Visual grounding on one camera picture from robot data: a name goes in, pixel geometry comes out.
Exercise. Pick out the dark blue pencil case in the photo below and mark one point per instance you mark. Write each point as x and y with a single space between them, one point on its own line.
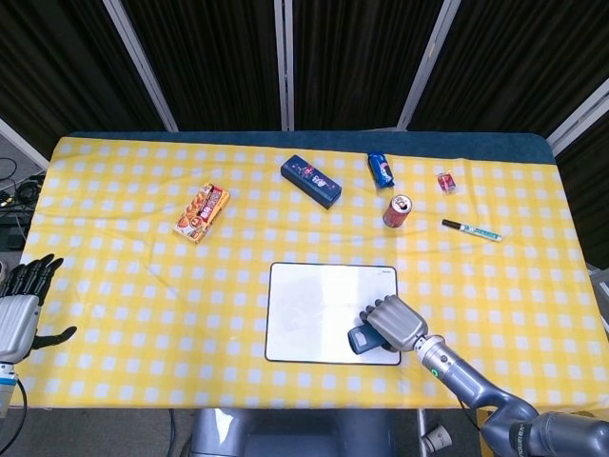
309 180

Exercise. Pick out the red soda can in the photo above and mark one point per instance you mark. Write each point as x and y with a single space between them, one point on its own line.
397 212

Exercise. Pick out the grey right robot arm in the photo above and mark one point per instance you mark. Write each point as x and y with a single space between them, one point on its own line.
476 385

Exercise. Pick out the white board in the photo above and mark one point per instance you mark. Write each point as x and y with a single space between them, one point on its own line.
309 309

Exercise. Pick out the white paper cup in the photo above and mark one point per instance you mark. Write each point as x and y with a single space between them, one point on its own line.
438 440

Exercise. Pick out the grey black left robot hand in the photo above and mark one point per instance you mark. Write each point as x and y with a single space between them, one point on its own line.
16 319

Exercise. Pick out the black marker pen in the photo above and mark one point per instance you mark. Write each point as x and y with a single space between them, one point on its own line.
471 230

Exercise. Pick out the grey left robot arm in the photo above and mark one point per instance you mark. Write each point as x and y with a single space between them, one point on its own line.
5 385

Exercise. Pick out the orange yellow snack box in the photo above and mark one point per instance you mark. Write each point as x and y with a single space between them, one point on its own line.
202 214

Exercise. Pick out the grey robot torso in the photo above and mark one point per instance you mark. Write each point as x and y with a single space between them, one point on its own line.
285 433

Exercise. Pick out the yellow white checkered tablecloth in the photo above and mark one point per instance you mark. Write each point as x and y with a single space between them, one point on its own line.
143 285

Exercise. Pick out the small red candy packet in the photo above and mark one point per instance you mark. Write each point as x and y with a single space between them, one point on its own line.
446 182

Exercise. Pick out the white partition frame post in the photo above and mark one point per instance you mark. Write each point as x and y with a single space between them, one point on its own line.
24 143
428 62
285 62
578 114
140 62

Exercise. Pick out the blue cookie packet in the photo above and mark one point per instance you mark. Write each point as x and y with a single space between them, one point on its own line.
380 169

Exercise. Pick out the blue eraser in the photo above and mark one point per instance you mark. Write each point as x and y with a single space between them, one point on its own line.
364 340

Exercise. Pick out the grey equipment box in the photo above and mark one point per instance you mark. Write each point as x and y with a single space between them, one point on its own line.
602 300

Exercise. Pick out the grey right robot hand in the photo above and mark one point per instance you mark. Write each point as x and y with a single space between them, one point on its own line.
397 323

